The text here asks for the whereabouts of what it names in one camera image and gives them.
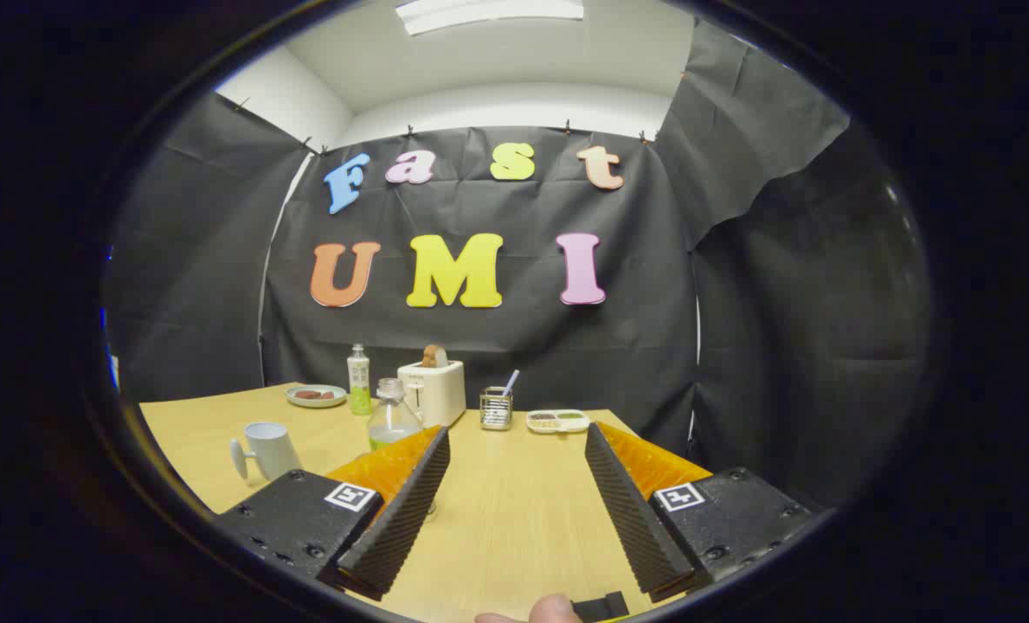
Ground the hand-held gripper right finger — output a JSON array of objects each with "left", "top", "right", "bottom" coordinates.
[{"left": 585, "top": 421, "right": 818, "bottom": 604}]

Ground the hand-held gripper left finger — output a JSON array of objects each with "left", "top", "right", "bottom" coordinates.
[{"left": 215, "top": 424, "right": 452, "bottom": 602}]

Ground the clear juice bottle green label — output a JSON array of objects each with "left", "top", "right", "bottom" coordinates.
[{"left": 367, "top": 378, "right": 439, "bottom": 522}]

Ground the white cup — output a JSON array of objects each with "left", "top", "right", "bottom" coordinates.
[{"left": 229, "top": 421, "right": 303, "bottom": 482}]

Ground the capped bottle green label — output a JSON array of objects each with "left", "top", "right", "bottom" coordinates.
[{"left": 347, "top": 344, "right": 373, "bottom": 416}]

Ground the wooden table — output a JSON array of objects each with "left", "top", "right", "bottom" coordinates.
[{"left": 138, "top": 383, "right": 714, "bottom": 623}]

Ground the white divided dish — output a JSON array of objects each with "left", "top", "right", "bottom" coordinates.
[{"left": 526, "top": 409, "right": 591, "bottom": 434}]

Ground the white toaster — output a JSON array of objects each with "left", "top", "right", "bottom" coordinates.
[{"left": 397, "top": 359, "right": 466, "bottom": 428}]

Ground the pale green plate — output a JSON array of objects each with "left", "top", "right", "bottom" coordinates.
[{"left": 286, "top": 384, "right": 348, "bottom": 408}]

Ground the ceiling light panel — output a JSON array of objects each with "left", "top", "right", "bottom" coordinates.
[{"left": 395, "top": 0, "right": 585, "bottom": 36}]

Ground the metal wire utensil holder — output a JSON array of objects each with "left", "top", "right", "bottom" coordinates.
[{"left": 479, "top": 387, "right": 514, "bottom": 432}]

